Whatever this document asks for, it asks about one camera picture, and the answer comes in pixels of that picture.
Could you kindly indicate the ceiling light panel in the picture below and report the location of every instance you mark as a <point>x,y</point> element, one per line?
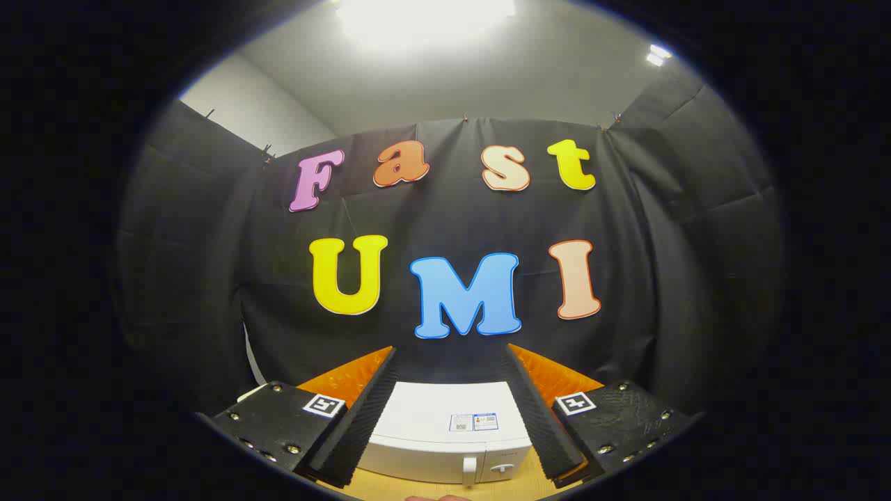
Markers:
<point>658,55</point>

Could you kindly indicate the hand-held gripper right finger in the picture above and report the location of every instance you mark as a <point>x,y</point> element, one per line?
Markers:
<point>539,417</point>

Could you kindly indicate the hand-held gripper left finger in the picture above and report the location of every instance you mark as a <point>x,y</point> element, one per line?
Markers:
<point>362,417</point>

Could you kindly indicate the white microwave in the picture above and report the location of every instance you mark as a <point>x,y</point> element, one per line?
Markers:
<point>445,407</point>

